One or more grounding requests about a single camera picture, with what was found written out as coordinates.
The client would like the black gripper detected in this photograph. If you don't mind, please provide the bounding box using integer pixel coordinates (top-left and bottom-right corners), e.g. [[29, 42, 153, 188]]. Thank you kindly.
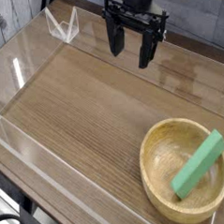
[[102, 0, 169, 68]]

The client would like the green rectangular block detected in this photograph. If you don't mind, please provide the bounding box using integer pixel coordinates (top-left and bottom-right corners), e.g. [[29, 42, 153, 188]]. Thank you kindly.
[[170, 129, 224, 199]]

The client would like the wooden bowl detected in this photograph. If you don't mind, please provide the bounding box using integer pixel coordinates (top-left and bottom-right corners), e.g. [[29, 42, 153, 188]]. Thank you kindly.
[[139, 118, 224, 224]]

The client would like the clear acrylic corner bracket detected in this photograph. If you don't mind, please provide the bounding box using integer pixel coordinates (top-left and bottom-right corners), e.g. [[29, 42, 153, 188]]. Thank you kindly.
[[45, 7, 79, 43]]

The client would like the clear acrylic wall panel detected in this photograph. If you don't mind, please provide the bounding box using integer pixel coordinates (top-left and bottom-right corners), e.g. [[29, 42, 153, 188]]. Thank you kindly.
[[0, 116, 156, 224]]

